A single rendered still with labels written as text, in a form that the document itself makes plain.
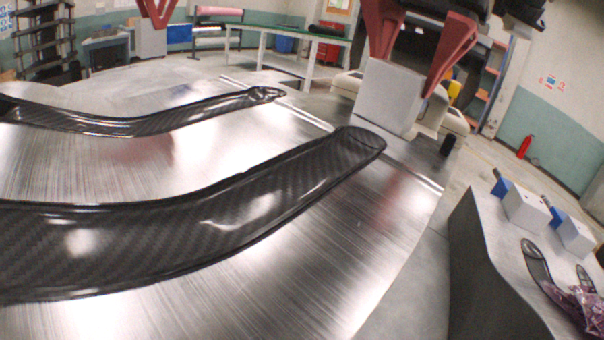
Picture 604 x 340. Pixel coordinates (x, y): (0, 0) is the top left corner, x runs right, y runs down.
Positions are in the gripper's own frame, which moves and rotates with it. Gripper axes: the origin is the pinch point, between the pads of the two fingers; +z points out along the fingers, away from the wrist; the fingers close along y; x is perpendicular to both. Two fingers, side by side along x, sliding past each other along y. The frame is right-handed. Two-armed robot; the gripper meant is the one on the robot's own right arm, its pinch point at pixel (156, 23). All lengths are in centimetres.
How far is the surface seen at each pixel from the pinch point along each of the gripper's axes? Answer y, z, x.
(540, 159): 224, 84, 529
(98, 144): 21.9, 5.4, -9.4
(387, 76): 28.4, 1.9, 10.1
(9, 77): -597, 52, -240
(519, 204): 44.7, 7.7, 15.3
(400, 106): 30.3, 3.9, 10.0
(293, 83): 15.9, 6.9, 12.5
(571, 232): 55, 8, 19
